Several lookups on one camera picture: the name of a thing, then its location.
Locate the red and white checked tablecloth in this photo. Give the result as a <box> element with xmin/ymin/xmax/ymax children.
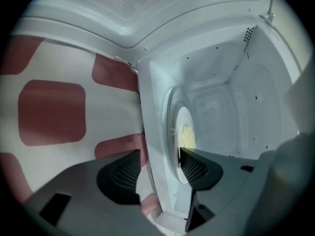
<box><xmin>0</xmin><ymin>34</ymin><xmax>161</xmax><ymax>218</ymax></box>

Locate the white microwave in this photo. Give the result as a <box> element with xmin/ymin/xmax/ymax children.
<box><xmin>18</xmin><ymin>0</ymin><xmax>311</xmax><ymax>232</ymax></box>

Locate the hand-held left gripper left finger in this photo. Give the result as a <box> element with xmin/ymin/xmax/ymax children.
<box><xmin>24</xmin><ymin>148</ymin><xmax>155</xmax><ymax>236</ymax></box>

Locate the glass turntable tray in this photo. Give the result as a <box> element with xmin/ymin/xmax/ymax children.
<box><xmin>165</xmin><ymin>85</ymin><xmax>198</xmax><ymax>189</ymax></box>

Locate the white plate of food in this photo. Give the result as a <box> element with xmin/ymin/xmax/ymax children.
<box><xmin>175</xmin><ymin>106</ymin><xmax>198</xmax><ymax>184</ymax></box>

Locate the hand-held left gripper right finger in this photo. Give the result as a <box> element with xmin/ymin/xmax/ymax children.
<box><xmin>178</xmin><ymin>147</ymin><xmax>258</xmax><ymax>236</ymax></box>

